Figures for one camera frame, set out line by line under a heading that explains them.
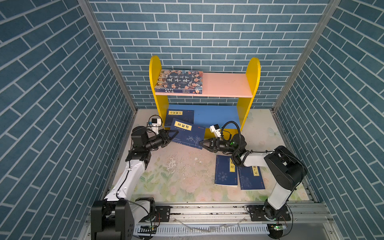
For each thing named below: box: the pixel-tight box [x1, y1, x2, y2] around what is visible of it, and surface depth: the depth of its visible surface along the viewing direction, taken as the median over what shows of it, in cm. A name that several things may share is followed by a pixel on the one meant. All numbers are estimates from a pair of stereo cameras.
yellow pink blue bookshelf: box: [149, 55, 261, 139], surface depth 81 cm
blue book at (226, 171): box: [214, 154, 238, 187], surface depth 88 cm
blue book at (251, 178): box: [237, 166, 266, 191], surface depth 86 cm
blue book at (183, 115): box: [165, 109, 195, 128], surface depth 99 cm
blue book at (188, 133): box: [170, 118, 206, 150], surface depth 78 cm
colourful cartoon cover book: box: [155, 69, 204, 94], surface depth 76 cm
